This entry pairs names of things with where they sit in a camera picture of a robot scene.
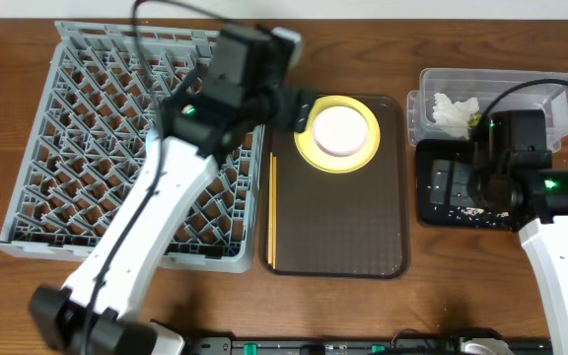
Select food scraps pile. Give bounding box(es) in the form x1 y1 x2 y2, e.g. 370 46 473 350
448 206 510 221

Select yellow plate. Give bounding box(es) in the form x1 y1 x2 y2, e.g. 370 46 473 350
294 95 381 174

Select wooden chopstick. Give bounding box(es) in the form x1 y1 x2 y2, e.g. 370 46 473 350
266 152 275 265
271 155 277 269

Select white pink bowl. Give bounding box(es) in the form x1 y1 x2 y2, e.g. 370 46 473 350
311 106 369 157

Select white tissue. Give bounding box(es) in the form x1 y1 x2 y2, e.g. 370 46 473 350
432 93 479 138

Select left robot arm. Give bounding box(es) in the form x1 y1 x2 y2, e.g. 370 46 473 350
29 23 316 354

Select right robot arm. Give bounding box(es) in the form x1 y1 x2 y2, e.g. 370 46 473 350
416 109 568 354

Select black waste tray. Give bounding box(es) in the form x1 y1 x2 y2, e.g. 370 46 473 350
415 139 513 231

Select grey dishwasher rack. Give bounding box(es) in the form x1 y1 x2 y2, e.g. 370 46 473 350
0 21 264 273

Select brown serving tray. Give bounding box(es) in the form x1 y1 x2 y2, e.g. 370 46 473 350
259 96 410 279

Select clear plastic bin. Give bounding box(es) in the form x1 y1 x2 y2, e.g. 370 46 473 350
406 68 568 152

